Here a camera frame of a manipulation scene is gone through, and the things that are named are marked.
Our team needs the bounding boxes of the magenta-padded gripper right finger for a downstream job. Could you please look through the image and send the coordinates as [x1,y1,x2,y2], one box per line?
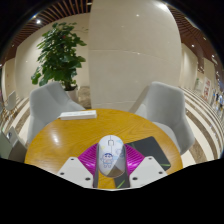
[123,143,169,189]

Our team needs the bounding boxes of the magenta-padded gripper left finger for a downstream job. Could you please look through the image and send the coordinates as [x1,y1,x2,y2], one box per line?
[56,143,100,189]

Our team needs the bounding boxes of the white cartoon-print computer mouse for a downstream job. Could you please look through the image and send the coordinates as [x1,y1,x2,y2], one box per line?
[96,134,127,178]

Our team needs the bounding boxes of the black mouse pad green lines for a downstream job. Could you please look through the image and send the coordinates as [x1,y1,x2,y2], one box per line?
[114,135,172,190]

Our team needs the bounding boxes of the white power strip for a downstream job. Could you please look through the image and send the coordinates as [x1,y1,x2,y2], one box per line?
[57,109,98,121]

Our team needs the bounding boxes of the light grey shell chair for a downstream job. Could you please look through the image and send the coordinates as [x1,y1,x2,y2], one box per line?
[27,81,86,146]
[129,81,196,156]

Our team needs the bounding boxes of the grey-green upholstered armchair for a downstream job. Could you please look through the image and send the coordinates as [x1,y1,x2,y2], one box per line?
[0,126,28,163]

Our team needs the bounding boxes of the group of distant grey chairs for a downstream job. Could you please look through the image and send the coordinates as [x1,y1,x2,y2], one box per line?
[0,90,18,118]

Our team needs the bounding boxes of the red and white poster stand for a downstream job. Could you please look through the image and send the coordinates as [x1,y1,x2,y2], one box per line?
[199,77,213,102]

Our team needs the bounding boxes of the potted green leafy plant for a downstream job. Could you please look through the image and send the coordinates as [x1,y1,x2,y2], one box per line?
[30,21,88,103]

